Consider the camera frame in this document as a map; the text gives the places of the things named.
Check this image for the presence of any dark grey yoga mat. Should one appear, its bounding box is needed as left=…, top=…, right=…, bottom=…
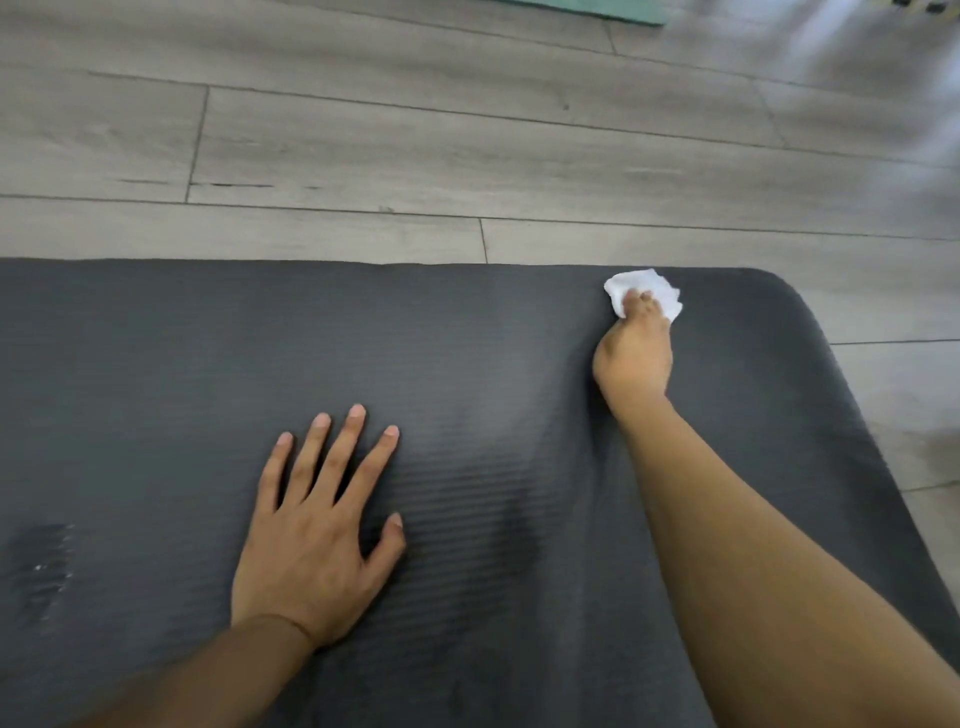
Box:
left=0, top=257, right=960, bottom=728

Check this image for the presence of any person's left hand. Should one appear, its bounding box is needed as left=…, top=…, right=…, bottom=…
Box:
left=230, top=404, right=408, bottom=651

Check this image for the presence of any white wipe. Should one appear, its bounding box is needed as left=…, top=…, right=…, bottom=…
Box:
left=603, top=268, right=685, bottom=325

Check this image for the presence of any teal floor mat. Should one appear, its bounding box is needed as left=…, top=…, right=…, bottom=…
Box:
left=517, top=0, right=670, bottom=28

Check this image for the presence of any person's right hand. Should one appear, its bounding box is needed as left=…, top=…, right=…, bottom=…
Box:
left=592, top=288, right=676, bottom=422

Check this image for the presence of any person's right forearm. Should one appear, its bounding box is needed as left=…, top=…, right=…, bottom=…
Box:
left=617, top=392, right=960, bottom=728

